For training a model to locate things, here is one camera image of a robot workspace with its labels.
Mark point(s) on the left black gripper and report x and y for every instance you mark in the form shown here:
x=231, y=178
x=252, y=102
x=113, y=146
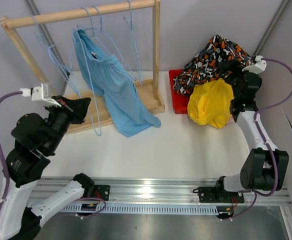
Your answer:
x=73, y=107

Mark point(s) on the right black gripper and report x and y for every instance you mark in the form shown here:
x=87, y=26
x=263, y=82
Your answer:
x=234, y=66

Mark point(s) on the camouflage orange black shorts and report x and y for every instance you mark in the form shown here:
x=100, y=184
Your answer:
x=203, y=68

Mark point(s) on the blue hanger of camouflage shorts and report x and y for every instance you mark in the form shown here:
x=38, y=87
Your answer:
x=73, y=84

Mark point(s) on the yellow shorts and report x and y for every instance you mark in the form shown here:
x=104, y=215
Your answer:
x=210, y=102

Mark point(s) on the light blue shorts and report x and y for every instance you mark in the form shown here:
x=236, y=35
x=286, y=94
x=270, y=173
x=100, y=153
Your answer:
x=111, y=81

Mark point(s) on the blue hanger of yellow shorts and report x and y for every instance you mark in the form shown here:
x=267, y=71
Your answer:
x=133, y=77

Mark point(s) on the blue hanger of pink shorts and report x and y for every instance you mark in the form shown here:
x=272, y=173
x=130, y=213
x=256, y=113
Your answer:
x=134, y=47

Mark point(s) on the light blue wire hanger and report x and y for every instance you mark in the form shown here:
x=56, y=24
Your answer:
x=62, y=69

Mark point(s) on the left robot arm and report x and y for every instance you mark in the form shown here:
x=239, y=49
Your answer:
x=36, y=139

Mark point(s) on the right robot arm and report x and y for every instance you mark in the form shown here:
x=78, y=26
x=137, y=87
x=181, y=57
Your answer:
x=264, y=169

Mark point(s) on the wooden clothes rack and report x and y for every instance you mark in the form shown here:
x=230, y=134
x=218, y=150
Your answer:
x=148, y=89

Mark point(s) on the red plastic tray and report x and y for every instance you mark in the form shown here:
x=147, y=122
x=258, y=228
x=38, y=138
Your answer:
x=179, y=102

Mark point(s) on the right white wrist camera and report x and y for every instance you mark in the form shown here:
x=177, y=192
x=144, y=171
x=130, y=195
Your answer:
x=258, y=65

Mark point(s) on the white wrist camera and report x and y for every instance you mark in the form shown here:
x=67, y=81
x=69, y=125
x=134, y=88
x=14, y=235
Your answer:
x=40, y=94
x=258, y=65

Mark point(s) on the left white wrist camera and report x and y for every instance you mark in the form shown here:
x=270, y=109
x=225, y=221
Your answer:
x=40, y=94

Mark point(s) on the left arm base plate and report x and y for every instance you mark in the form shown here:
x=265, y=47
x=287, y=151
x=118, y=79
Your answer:
x=100, y=191

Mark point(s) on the aluminium mounting rail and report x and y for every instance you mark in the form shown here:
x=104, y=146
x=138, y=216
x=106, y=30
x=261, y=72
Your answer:
x=167, y=197

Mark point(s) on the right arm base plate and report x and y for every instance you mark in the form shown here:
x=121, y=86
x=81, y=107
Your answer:
x=214, y=195

